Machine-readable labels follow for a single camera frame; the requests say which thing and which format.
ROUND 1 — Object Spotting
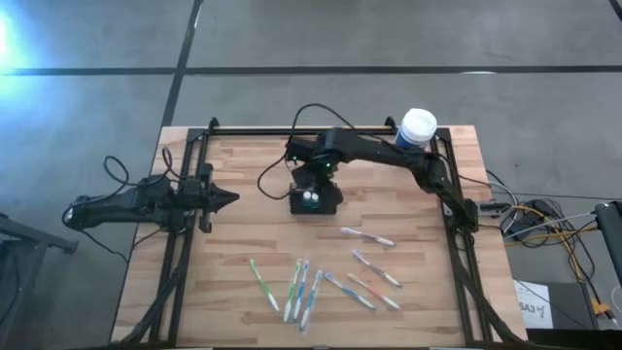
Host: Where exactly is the green toothbrush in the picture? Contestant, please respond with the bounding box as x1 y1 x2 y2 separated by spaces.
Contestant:
283 258 303 324
249 258 281 313

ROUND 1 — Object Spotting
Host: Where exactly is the black power box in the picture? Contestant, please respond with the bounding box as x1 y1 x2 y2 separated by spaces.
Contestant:
509 197 553 234

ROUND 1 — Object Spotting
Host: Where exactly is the yellow cable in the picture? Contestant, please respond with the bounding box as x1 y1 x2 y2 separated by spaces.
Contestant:
504 203 602 307

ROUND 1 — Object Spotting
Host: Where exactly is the white cable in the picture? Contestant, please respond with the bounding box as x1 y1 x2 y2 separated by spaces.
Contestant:
502 211 597 240

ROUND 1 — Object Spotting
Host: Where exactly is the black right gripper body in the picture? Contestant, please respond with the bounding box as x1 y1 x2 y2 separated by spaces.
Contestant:
285 137 341 189

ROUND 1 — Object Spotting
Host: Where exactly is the black flat case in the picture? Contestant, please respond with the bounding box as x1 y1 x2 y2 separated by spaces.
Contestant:
524 280 600 332

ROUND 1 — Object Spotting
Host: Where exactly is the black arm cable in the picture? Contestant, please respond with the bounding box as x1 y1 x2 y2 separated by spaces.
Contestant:
61 144 195 264
256 102 356 201

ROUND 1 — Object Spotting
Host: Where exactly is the orange toothbrush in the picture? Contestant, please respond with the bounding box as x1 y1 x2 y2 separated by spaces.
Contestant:
346 272 401 311

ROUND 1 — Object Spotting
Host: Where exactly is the blue toothbrush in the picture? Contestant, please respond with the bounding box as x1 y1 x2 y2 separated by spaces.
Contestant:
299 269 324 333
293 259 311 322
324 270 377 311

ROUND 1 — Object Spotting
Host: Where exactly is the black monitor edge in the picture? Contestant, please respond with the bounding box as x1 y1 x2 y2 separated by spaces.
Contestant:
594 200 622 289

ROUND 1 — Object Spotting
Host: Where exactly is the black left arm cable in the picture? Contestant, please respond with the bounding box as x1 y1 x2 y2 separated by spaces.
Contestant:
61 144 195 264

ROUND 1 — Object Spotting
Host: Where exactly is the white paper sheet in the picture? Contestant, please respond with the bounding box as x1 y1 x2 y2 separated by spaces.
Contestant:
513 278 555 330

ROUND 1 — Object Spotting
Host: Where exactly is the black wire basket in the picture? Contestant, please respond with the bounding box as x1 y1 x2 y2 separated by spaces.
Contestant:
289 182 338 216

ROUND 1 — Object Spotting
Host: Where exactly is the black metal stand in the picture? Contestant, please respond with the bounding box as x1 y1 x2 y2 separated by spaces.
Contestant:
0 212 79 341

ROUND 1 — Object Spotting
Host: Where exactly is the disinfecting wipes canister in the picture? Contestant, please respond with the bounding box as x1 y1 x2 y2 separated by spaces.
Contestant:
394 107 438 150

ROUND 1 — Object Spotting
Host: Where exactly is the black aluminium rig frame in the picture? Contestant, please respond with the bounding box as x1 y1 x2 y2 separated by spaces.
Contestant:
116 116 529 349

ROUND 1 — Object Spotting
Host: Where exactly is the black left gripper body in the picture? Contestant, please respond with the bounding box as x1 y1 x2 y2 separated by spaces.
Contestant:
180 162 216 234

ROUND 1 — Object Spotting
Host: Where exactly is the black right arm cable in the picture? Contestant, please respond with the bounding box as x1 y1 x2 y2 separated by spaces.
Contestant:
256 102 356 201

